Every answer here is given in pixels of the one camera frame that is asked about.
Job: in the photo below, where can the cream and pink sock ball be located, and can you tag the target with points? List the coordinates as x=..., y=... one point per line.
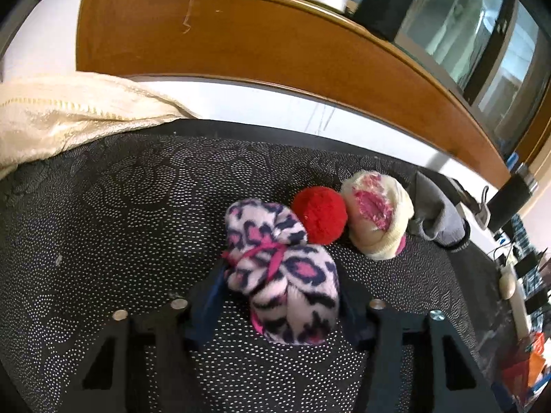
x=379, y=219

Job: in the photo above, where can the small blue cup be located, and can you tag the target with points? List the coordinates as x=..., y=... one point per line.
x=511, y=160

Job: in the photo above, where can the black cylinder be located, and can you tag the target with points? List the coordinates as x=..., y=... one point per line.
x=385, y=4

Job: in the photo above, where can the cream cloth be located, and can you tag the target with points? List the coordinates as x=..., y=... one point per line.
x=64, y=112

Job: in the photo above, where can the white plug adapter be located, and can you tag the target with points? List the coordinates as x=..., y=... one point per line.
x=482, y=211

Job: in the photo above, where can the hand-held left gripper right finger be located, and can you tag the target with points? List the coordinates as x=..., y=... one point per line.
x=353, y=318

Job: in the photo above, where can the leopard print fuzzy sock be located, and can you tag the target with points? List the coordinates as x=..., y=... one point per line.
x=284, y=275

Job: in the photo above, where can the grey sock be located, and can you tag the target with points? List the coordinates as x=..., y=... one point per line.
x=439, y=215

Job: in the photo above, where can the black dotted blanket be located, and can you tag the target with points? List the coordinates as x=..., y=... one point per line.
x=129, y=223

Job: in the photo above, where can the blue plaid cloth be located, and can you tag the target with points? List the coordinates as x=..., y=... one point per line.
x=527, y=236

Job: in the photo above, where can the white oval pebble-shaped object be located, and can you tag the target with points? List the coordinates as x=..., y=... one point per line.
x=507, y=286

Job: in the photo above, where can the long white power strip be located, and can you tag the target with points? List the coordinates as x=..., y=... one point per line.
x=521, y=309

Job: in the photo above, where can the cardboard box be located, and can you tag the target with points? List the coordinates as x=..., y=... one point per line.
x=523, y=370

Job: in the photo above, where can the black thermos flask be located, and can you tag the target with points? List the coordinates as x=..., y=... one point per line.
x=510, y=200

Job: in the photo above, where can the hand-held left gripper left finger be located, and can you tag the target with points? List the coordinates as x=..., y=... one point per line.
x=206, y=309

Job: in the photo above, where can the wooden window frame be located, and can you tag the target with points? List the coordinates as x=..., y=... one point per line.
x=280, y=47

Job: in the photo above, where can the red pompom ball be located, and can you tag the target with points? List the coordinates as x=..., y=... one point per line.
x=320, y=215

